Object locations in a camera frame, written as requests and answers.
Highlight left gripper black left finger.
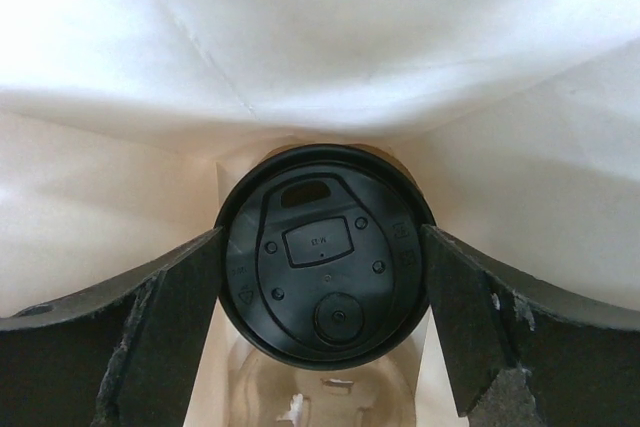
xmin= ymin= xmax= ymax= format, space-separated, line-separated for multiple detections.
xmin=1 ymin=229 xmax=223 ymax=426

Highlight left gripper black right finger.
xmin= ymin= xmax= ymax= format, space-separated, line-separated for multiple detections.
xmin=422 ymin=226 xmax=639 ymax=426

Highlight pulp cardboard cup carrier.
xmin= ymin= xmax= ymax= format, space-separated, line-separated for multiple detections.
xmin=228 ymin=340 xmax=421 ymax=426

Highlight black plastic cup lid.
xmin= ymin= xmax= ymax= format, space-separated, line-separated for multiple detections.
xmin=216 ymin=144 xmax=435 ymax=370

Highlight brown paper bag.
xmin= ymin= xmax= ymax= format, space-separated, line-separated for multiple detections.
xmin=1 ymin=0 xmax=639 ymax=426

